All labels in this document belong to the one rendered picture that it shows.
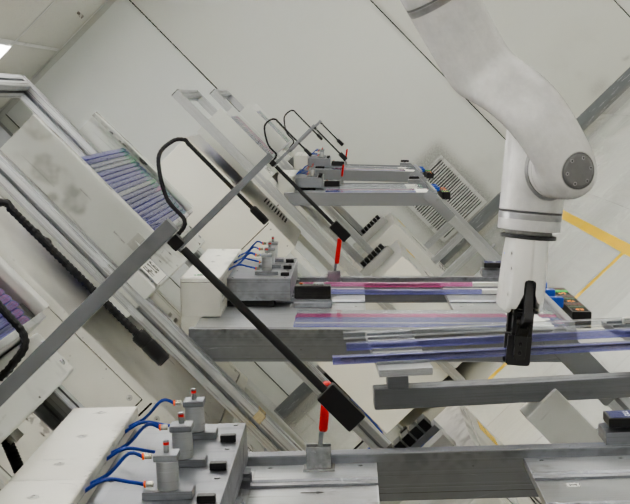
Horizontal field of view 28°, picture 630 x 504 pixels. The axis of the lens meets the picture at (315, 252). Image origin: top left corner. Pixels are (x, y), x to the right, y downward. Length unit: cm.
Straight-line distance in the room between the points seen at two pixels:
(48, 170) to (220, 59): 656
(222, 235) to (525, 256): 430
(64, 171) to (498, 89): 108
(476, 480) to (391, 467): 11
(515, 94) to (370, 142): 734
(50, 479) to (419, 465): 49
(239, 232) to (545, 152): 436
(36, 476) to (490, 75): 74
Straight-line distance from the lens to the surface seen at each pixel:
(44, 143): 244
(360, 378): 596
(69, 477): 129
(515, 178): 166
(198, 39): 898
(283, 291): 262
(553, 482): 148
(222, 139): 581
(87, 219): 244
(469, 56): 161
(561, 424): 183
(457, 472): 157
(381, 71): 891
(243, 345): 232
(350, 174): 728
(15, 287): 158
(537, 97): 159
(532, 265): 165
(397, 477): 157
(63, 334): 121
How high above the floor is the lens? 131
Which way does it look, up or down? 4 degrees down
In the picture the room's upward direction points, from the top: 45 degrees counter-clockwise
